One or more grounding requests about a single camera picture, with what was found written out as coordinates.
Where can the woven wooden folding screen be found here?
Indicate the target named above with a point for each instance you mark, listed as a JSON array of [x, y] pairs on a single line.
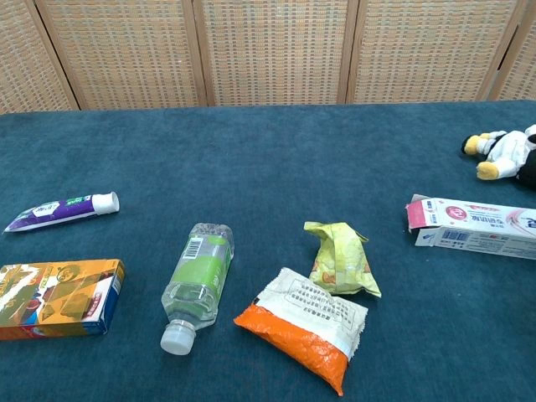
[[272, 50]]

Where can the teal felt table cover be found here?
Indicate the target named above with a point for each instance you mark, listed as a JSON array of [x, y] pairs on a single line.
[[272, 167]]

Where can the clear bottle green label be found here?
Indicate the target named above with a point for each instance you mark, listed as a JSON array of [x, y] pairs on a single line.
[[197, 280]]

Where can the crumpled yellow-green snack bag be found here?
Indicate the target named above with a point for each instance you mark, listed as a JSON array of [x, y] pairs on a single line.
[[339, 259]]

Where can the purple toothpaste tube white cap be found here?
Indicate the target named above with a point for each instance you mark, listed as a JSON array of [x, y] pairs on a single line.
[[63, 209]]

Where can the black white plush penguin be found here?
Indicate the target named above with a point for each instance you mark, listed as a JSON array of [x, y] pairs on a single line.
[[508, 146]]

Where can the orange printed snack carton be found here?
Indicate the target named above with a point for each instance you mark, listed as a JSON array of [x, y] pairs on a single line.
[[58, 297]]

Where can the orange white snack packet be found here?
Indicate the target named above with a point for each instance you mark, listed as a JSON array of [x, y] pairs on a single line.
[[301, 322]]

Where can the pink white box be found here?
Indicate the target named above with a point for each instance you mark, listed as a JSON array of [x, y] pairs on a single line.
[[473, 226]]

